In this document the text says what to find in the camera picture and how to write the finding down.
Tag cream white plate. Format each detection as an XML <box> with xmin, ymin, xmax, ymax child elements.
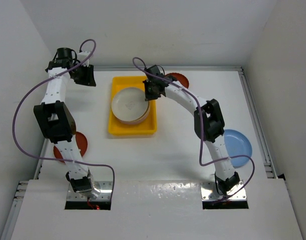
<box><xmin>111</xmin><ymin>87</ymin><xmax>149</xmax><ymax>122</ymax></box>

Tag dark red plate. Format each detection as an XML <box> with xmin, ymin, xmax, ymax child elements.
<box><xmin>53</xmin><ymin>131</ymin><xmax>88</xmax><ymax>163</ymax></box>
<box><xmin>165</xmin><ymin>72</ymin><xmax>189</xmax><ymax>88</ymax></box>

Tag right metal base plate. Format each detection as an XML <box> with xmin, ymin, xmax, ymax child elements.
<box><xmin>200</xmin><ymin>180</ymin><xmax>247</xmax><ymax>202</ymax></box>

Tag light blue plate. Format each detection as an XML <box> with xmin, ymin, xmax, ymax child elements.
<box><xmin>224</xmin><ymin>129</ymin><xmax>252</xmax><ymax>168</ymax></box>

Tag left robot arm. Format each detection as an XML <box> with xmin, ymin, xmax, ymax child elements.
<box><xmin>34</xmin><ymin>47</ymin><xmax>96</xmax><ymax>197</ymax></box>

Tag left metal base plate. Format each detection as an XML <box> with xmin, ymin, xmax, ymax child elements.
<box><xmin>66</xmin><ymin>181</ymin><xmax>113</xmax><ymax>202</ymax></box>

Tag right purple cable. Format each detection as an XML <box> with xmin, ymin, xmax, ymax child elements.
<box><xmin>132</xmin><ymin>57</ymin><xmax>255</xmax><ymax>206</ymax></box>

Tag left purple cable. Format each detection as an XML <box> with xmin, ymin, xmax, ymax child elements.
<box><xmin>12</xmin><ymin>39</ymin><xmax>116</xmax><ymax>201</ymax></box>

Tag dark red plate top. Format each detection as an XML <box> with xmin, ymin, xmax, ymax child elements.
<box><xmin>165</xmin><ymin>72</ymin><xmax>189</xmax><ymax>88</ymax></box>

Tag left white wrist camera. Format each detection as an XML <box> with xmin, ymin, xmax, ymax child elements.
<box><xmin>77</xmin><ymin>51</ymin><xmax>92</xmax><ymax>67</ymax></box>

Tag purple cable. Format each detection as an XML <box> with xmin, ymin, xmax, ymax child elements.
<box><xmin>12</xmin><ymin>39</ymin><xmax>116</xmax><ymax>201</ymax></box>
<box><xmin>132</xmin><ymin>57</ymin><xmax>255</xmax><ymax>206</ymax></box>

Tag metal base plate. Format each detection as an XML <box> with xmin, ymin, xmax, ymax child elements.
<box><xmin>200</xmin><ymin>180</ymin><xmax>247</xmax><ymax>202</ymax></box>
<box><xmin>66</xmin><ymin>181</ymin><xmax>113</xmax><ymax>202</ymax></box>

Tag yellow plastic bin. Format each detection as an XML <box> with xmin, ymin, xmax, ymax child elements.
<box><xmin>108</xmin><ymin>76</ymin><xmax>157</xmax><ymax>136</ymax></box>

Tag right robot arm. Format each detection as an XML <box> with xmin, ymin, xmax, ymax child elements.
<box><xmin>143</xmin><ymin>65</ymin><xmax>240</xmax><ymax>196</ymax></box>

